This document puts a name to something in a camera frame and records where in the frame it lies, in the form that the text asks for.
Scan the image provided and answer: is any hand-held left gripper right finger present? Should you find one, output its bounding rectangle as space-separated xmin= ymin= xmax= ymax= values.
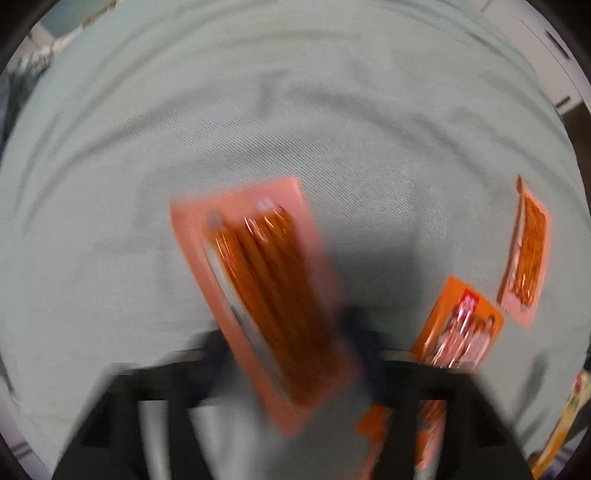
xmin=342 ymin=305 xmax=534 ymax=480

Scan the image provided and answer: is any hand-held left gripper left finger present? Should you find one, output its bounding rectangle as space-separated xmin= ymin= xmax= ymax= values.
xmin=52 ymin=329 xmax=259 ymax=480

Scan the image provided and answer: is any small orange snack packet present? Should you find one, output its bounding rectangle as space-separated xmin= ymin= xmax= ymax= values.
xmin=355 ymin=402 xmax=394 ymax=480

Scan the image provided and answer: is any yellow snack packet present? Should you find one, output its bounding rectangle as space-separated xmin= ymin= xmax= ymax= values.
xmin=529 ymin=369 xmax=591 ymax=480

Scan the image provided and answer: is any light blue bed sheet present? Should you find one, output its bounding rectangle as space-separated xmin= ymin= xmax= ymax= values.
xmin=0 ymin=0 xmax=591 ymax=480

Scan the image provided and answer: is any floral folded quilt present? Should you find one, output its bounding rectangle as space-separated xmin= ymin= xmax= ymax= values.
xmin=4 ymin=25 xmax=63 ymax=139

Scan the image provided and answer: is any white cabinet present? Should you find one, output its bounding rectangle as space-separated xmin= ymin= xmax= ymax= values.
xmin=475 ymin=0 xmax=591 ymax=121

